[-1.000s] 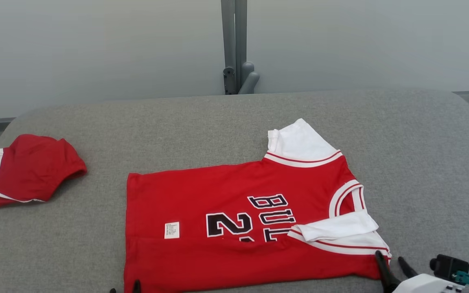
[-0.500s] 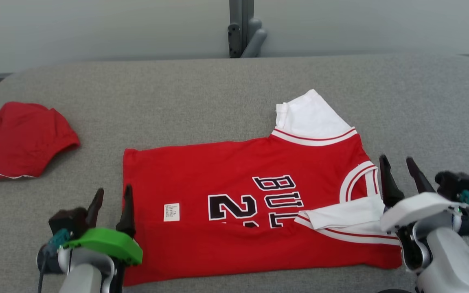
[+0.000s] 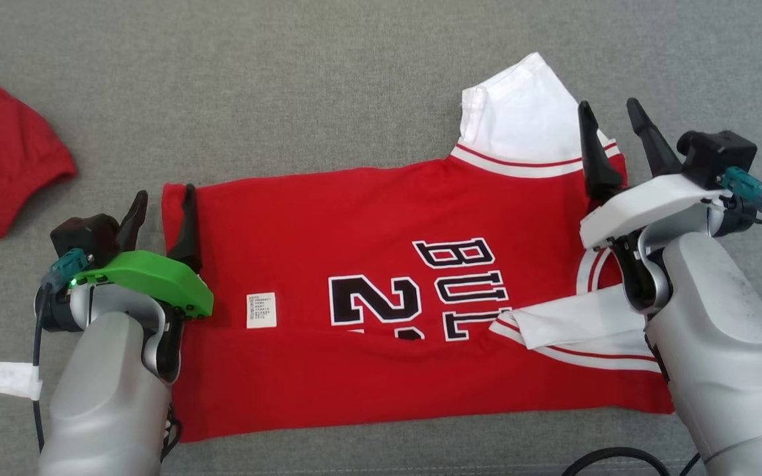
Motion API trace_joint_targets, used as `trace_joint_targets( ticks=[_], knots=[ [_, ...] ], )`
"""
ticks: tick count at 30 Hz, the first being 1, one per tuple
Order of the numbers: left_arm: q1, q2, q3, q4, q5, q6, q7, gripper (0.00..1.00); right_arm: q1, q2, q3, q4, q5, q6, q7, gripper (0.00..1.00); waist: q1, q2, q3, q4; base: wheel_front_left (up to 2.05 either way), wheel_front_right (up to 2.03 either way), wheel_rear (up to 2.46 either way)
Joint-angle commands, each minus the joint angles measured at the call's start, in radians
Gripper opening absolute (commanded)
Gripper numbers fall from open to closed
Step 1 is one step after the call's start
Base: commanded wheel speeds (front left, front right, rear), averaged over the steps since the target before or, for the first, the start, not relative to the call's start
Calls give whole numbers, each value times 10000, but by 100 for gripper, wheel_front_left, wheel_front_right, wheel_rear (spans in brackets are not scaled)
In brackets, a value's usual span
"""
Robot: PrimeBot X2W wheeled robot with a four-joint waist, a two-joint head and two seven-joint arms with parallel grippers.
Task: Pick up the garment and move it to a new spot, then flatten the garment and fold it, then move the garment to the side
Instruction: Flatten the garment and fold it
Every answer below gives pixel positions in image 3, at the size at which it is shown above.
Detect thin black cable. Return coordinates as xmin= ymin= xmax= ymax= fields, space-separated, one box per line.
xmin=560 ymin=448 xmax=702 ymax=476
xmin=159 ymin=403 xmax=184 ymax=463

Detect red shorts with white trim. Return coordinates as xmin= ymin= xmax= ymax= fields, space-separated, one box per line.
xmin=0 ymin=79 xmax=78 ymax=244

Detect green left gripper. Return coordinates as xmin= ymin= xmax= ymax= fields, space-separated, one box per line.
xmin=71 ymin=184 xmax=215 ymax=322

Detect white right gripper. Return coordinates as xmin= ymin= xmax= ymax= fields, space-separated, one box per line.
xmin=577 ymin=98 xmax=729 ymax=251

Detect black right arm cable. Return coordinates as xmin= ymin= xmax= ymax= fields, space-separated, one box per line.
xmin=718 ymin=167 xmax=762 ymax=325

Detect red white basketball jersey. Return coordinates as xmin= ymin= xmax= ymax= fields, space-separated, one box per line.
xmin=161 ymin=52 xmax=677 ymax=443

